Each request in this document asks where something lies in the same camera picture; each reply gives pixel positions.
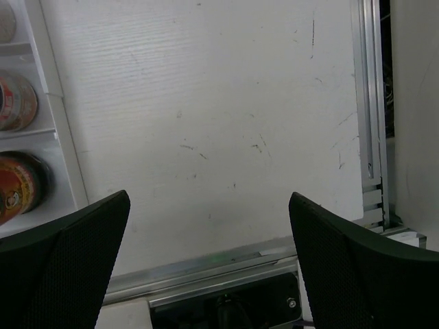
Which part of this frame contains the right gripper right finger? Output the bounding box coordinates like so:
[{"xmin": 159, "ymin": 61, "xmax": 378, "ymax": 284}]
[{"xmin": 289, "ymin": 192, "xmax": 438, "ymax": 328}]

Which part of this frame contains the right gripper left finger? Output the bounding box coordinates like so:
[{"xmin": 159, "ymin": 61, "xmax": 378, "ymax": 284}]
[{"xmin": 1, "ymin": 190, "xmax": 130, "ymax": 328}]

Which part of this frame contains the red-lid chili sauce jar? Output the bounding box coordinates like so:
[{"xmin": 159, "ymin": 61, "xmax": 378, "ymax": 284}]
[{"xmin": 1, "ymin": 151, "xmax": 54, "ymax": 225}]

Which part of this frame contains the short white-lid jar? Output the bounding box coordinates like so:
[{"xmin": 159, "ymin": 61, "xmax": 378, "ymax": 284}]
[{"xmin": 1, "ymin": 69, "xmax": 38, "ymax": 132}]

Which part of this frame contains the tall silver-capped shaker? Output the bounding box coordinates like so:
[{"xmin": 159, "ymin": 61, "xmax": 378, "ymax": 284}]
[{"xmin": 0, "ymin": 0, "xmax": 16, "ymax": 44}]

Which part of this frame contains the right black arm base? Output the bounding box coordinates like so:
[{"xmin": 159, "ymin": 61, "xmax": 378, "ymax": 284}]
[{"xmin": 150, "ymin": 272, "xmax": 314, "ymax": 328}]

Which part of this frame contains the white divided organizer tray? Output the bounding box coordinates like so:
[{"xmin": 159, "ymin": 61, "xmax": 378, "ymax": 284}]
[{"xmin": 1, "ymin": 1, "xmax": 88, "ymax": 237}]

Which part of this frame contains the aluminium right rail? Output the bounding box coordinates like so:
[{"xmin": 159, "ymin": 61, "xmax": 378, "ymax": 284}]
[{"xmin": 351, "ymin": 1, "xmax": 427, "ymax": 249}]

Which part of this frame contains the aluminium rail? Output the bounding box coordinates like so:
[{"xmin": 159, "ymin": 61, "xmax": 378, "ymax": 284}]
[
  {"xmin": 104, "ymin": 238, "xmax": 296, "ymax": 306},
  {"xmin": 351, "ymin": 1, "xmax": 427, "ymax": 249}
]

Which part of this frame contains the aluminium front rail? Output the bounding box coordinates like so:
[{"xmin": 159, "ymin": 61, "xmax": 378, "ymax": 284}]
[{"xmin": 104, "ymin": 238, "xmax": 296, "ymax": 306}]

